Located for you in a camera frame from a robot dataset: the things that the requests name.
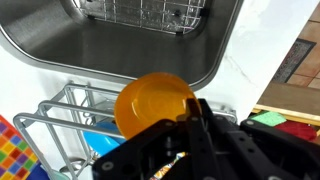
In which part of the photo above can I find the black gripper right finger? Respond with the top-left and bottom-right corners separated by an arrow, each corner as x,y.
199,98 -> 320,180

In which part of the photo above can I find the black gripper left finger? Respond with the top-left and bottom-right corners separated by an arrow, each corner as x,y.
92,97 -> 218,180

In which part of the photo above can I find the orange plastic bowl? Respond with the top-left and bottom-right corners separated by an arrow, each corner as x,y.
113,71 -> 202,141

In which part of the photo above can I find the blue plastic bowl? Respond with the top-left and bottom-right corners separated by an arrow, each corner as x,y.
82,121 -> 128,157

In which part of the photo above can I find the stainless steel sink basin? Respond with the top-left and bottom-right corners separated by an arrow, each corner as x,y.
0,0 -> 245,92

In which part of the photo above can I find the green cloth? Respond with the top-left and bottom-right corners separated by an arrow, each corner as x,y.
249,110 -> 288,128

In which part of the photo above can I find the red cloth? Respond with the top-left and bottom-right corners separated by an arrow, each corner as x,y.
274,120 -> 318,143

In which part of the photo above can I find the open wooden drawer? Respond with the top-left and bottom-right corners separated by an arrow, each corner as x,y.
250,80 -> 320,145

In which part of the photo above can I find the dark floor rug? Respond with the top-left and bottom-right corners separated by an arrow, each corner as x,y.
271,37 -> 317,85

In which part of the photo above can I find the colourful mosaic cutting board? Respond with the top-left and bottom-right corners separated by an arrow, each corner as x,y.
0,114 -> 42,180

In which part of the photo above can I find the metal wire dish rack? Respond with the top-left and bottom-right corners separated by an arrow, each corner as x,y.
12,83 -> 238,180

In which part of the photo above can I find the wire sink bottom grid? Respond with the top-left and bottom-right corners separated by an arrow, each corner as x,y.
77,0 -> 207,36

